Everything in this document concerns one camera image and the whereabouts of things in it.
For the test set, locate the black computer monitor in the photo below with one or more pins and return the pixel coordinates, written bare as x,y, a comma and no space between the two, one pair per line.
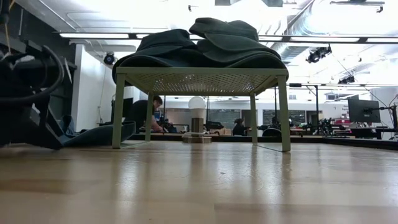
363,110

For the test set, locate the green perforated small table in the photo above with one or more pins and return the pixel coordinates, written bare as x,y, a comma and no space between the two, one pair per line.
202,71

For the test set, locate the overhead light bar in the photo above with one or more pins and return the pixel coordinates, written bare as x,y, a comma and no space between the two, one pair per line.
93,35

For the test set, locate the person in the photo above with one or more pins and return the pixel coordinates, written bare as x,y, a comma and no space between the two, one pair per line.
140,112
240,127

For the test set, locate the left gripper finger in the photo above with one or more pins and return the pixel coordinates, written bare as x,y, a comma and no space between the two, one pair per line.
51,137

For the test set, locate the white bulb lamp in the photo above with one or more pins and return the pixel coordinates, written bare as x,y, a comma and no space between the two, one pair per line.
196,105

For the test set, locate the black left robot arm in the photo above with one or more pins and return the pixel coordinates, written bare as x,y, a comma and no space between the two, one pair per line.
21,84

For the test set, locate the black track spotlight cluster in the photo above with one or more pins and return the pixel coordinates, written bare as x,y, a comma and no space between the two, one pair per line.
317,54

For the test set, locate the black background robot arm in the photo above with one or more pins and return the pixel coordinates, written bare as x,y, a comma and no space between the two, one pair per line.
323,127

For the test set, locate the black aluminium table frame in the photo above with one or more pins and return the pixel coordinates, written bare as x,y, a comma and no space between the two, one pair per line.
357,143

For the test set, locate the black background gantry frame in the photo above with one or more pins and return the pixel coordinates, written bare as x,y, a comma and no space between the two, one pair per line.
317,102

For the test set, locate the black ceiling camera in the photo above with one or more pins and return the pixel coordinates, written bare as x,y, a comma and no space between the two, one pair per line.
109,59

